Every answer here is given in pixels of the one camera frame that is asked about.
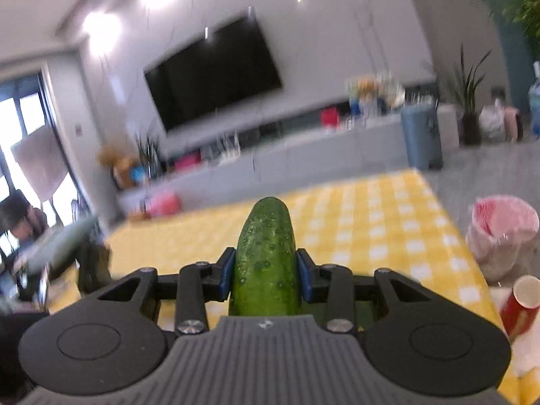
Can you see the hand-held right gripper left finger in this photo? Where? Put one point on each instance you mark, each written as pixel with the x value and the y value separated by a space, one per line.
pixel 228 274

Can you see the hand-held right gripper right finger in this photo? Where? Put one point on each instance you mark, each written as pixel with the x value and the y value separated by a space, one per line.
pixel 304 274

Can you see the green cucumber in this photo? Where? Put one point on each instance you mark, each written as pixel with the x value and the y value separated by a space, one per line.
pixel 265 261

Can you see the yellow checked tablecloth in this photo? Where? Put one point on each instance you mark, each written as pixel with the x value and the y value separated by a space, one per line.
pixel 379 228

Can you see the pink bag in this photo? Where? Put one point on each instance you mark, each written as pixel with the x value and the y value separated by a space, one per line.
pixel 162 206

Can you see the pink box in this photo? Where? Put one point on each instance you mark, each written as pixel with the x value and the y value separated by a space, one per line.
pixel 187 163

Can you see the grey television counter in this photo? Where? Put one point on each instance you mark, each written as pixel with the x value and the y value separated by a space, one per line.
pixel 295 156

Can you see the white router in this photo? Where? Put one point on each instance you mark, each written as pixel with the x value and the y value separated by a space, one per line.
pixel 230 147

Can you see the dark blurred object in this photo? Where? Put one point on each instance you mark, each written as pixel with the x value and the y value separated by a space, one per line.
pixel 95 263

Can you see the thin-leaf potted plant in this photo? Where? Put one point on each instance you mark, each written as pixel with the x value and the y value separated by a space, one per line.
pixel 148 154

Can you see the orange plush toy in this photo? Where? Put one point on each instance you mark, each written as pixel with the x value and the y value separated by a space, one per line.
pixel 118 164

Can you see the red box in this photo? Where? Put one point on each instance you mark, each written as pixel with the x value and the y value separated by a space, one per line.
pixel 330 118

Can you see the grey-green blurred object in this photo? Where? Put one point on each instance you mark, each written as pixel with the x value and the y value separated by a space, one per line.
pixel 63 242

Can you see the blue trash can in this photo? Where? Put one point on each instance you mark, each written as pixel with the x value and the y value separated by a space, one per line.
pixel 422 139

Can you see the colourful printed box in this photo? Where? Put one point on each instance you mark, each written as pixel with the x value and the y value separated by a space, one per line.
pixel 375 93

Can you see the pink lined trash bin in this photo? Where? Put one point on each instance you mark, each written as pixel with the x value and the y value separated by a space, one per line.
pixel 502 236

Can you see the red paper cup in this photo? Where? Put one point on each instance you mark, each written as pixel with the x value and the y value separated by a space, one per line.
pixel 522 303

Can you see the potted long-leaf plant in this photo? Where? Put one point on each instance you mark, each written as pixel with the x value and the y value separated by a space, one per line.
pixel 469 105

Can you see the white plastic bag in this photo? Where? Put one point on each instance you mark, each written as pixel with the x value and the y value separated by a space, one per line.
pixel 491 121

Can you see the blue water bottle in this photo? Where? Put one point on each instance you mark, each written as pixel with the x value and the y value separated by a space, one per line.
pixel 535 105

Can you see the green ivy plant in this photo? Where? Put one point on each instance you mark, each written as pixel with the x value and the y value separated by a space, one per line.
pixel 527 8

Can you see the black wall television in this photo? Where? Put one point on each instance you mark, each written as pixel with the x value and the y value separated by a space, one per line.
pixel 211 76

